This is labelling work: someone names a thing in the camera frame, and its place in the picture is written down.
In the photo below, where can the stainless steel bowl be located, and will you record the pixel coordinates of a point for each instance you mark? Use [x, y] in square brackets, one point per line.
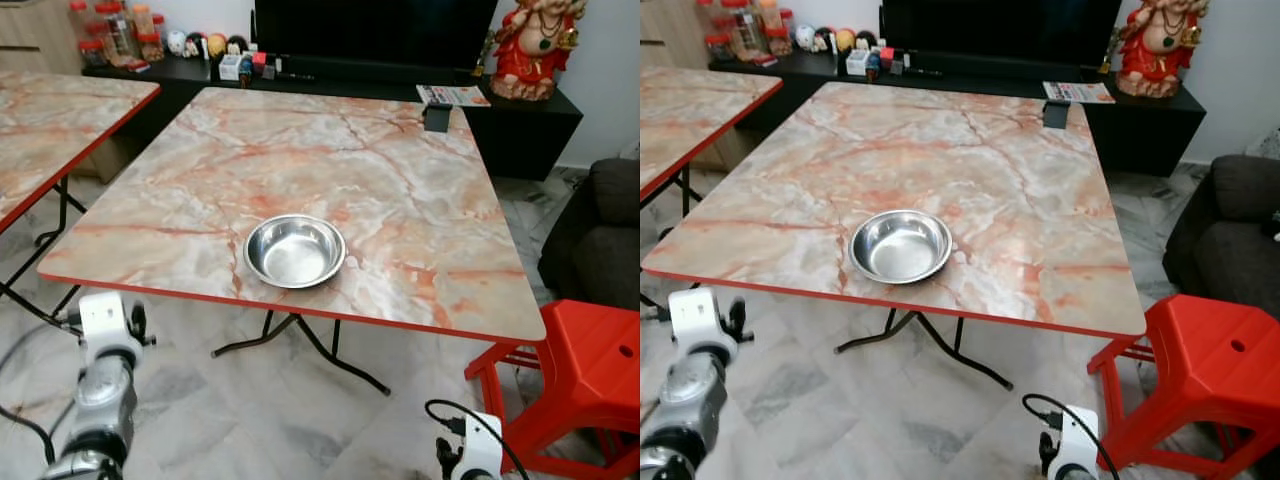
[295, 250]
[900, 246]

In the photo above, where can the dark grey fabric sofa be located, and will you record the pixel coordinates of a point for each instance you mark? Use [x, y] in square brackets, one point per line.
[1235, 250]
[600, 250]

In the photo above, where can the red plastic stool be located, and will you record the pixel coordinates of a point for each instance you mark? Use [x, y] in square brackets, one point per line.
[1210, 365]
[585, 370]

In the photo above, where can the small white box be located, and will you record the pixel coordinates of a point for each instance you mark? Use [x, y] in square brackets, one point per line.
[230, 68]
[857, 63]

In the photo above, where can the small clear jar red lid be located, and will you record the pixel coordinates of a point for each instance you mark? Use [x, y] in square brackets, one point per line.
[719, 47]
[80, 20]
[706, 16]
[92, 53]
[784, 35]
[151, 47]

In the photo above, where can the white round figurine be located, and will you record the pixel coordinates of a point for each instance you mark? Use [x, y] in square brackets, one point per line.
[805, 37]
[176, 43]

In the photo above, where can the black tv console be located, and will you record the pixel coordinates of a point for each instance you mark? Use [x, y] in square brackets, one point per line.
[520, 135]
[1140, 135]

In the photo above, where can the small red black box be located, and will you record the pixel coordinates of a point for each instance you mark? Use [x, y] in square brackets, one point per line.
[888, 60]
[262, 65]

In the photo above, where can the yellow round figurine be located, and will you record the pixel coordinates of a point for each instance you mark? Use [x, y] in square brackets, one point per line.
[846, 41]
[217, 46]

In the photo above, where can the large clear jar red lid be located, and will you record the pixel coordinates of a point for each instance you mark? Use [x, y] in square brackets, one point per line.
[116, 32]
[744, 28]

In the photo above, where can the light wooden cabinet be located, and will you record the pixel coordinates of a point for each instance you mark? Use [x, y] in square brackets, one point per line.
[672, 30]
[35, 35]

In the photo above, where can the red laughing buddha statue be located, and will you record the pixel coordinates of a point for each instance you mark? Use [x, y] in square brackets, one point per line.
[1158, 52]
[532, 55]

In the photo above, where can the printed paper leaflet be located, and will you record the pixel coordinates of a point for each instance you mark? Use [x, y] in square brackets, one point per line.
[455, 96]
[1080, 91]

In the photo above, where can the black flat television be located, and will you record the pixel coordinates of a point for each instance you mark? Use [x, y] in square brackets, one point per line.
[370, 30]
[1000, 28]

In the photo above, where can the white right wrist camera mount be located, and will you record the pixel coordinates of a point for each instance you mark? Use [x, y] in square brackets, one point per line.
[1075, 440]
[482, 445]

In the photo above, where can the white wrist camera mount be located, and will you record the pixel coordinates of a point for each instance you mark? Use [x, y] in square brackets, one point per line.
[698, 314]
[105, 318]
[482, 445]
[1075, 440]

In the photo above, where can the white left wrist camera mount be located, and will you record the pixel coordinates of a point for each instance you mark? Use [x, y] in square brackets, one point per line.
[698, 314]
[105, 318]

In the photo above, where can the black metal table leg frame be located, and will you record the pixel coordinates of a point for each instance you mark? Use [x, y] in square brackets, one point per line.
[860, 342]
[62, 200]
[235, 347]
[685, 186]

